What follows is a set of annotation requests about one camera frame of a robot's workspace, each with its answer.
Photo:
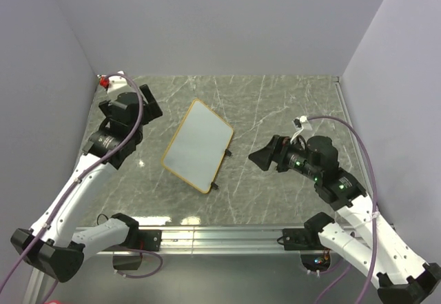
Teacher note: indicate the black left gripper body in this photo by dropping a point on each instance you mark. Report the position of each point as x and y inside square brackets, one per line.
[148, 115]

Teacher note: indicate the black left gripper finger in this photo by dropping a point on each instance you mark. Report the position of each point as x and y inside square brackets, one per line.
[151, 108]
[150, 116]

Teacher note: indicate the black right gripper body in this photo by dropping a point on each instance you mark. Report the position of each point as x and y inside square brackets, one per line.
[292, 156]

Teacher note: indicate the yellow framed whiteboard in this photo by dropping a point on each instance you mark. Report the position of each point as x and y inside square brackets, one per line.
[198, 146]

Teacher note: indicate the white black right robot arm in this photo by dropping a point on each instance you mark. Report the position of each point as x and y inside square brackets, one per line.
[376, 250]

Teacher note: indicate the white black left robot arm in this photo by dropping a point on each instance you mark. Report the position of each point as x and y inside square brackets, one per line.
[52, 245]

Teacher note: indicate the black whiteboard foot left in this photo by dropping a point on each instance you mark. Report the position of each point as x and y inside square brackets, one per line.
[214, 185]

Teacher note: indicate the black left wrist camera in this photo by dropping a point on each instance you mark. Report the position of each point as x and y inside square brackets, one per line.
[124, 109]

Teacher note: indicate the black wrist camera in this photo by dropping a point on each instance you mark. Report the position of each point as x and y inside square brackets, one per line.
[124, 109]
[322, 153]

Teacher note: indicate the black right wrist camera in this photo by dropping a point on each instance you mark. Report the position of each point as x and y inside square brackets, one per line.
[322, 153]

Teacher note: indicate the red cable cap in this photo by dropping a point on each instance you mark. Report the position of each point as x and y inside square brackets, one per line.
[104, 82]

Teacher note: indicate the aluminium right side rail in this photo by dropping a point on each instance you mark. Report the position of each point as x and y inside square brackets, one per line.
[361, 151]

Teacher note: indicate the aluminium rail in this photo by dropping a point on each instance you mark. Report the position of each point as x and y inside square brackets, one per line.
[221, 239]
[361, 151]

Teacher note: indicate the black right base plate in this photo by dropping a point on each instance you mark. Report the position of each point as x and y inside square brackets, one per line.
[298, 239]

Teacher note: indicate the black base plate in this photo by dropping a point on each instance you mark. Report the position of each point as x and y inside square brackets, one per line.
[298, 239]
[148, 240]

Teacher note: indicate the aluminium front rail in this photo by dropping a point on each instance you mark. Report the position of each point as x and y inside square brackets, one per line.
[221, 239]

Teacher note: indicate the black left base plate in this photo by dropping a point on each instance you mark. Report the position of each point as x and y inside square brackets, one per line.
[148, 240]

